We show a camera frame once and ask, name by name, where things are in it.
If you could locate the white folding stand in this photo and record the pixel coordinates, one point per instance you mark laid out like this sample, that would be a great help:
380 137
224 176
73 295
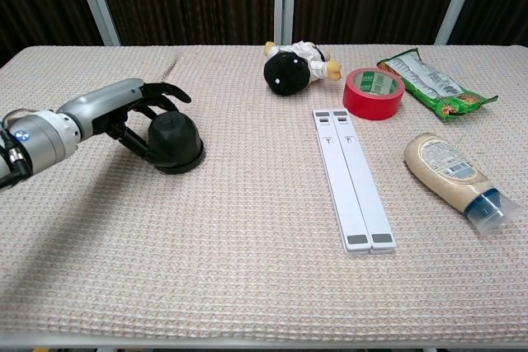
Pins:
350 183

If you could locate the green snack packet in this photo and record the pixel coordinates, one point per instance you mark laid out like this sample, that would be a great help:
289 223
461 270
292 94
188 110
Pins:
429 80

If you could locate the black upside-down bowl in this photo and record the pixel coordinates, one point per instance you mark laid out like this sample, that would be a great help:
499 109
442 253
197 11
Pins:
177 137

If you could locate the red tape roll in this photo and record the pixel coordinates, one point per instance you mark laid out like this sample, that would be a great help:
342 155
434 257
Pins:
363 104

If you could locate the black head plush doll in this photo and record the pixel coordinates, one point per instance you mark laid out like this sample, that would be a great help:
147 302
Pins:
286 76

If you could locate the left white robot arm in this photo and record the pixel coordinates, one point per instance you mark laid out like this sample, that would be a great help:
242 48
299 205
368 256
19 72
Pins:
37 142

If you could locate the beige waffle tablecloth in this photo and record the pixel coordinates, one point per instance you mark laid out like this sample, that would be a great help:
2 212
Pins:
123 245

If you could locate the beige sauce squeeze bottle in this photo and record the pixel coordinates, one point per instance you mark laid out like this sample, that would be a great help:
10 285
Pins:
441 166

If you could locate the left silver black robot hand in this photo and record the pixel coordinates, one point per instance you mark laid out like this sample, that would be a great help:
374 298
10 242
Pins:
103 104

